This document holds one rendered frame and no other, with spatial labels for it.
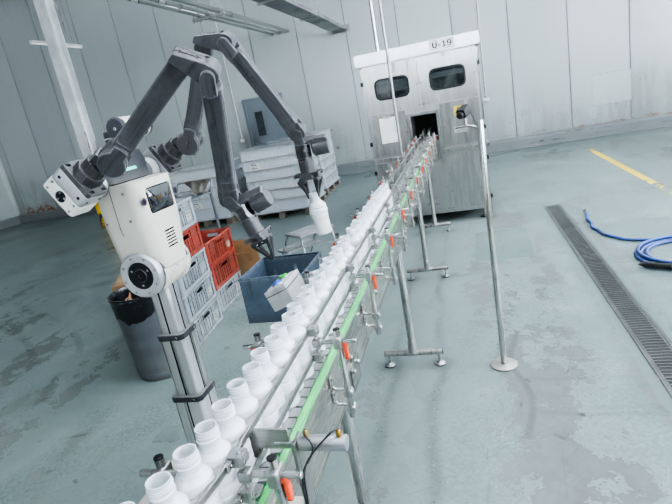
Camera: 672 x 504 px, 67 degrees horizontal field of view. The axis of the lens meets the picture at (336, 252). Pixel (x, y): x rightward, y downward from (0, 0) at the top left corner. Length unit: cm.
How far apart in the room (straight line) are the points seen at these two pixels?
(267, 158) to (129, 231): 662
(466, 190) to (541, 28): 610
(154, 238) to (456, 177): 491
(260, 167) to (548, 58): 644
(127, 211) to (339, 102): 1044
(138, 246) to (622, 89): 1112
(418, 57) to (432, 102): 52
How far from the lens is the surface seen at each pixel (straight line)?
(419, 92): 622
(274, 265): 259
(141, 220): 176
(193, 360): 199
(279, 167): 829
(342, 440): 93
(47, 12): 1198
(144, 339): 375
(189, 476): 85
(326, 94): 1208
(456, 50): 622
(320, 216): 193
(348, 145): 1204
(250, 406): 98
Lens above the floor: 161
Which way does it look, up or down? 16 degrees down
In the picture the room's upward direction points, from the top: 11 degrees counter-clockwise
